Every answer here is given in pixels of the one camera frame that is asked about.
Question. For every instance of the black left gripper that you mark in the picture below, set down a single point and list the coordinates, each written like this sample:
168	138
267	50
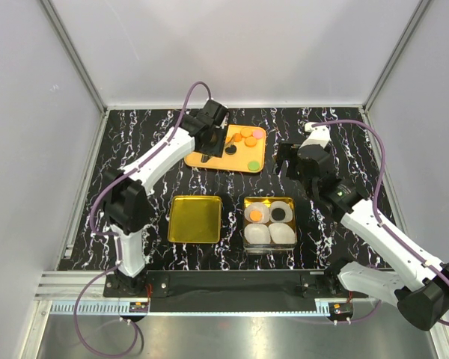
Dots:
217	149

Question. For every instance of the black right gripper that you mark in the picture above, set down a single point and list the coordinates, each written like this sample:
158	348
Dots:
287	152

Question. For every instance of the black sandwich cookie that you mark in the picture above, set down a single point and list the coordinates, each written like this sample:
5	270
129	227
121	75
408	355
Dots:
278	214
230	150

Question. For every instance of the yellow dotted cookie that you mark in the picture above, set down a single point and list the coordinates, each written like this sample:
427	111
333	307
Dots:
250	141
246	132

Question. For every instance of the gold tin lid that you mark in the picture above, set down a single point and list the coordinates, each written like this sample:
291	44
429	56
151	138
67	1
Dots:
195	219

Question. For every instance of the gold cookie tin box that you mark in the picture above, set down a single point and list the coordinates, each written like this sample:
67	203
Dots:
264	249

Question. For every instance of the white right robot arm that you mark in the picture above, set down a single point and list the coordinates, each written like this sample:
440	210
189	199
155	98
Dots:
417	285

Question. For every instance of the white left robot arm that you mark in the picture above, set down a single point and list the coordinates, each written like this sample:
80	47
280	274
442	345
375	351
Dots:
125	203

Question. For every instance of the orange swirl cookie centre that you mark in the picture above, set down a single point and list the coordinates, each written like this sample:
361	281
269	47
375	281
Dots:
237	137

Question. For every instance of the yellow dotted cookie top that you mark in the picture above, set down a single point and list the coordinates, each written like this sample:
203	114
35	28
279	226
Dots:
246	132

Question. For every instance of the yellow plastic tray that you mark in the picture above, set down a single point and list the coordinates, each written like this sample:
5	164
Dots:
237	162

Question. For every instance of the pink round cookie right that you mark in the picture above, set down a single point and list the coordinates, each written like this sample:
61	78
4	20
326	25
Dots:
258	133

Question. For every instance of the white paper cup rear-right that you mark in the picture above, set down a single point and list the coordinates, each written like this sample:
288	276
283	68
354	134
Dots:
284	205

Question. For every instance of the green embossed round cookie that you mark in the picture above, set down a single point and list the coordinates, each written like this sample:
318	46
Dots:
253	166

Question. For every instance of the white paper cup rear-left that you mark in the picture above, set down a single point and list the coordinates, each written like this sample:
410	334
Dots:
258	206

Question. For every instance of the white paper cup front-right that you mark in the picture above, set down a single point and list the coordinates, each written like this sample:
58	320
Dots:
282	234

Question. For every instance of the white paper cup front-left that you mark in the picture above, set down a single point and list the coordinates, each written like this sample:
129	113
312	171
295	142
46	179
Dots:
257	234

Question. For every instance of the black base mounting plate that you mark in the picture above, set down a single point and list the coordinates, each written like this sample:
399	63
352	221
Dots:
248	291

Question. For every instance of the aluminium frame rail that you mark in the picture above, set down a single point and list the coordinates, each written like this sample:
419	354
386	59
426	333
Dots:
81	292

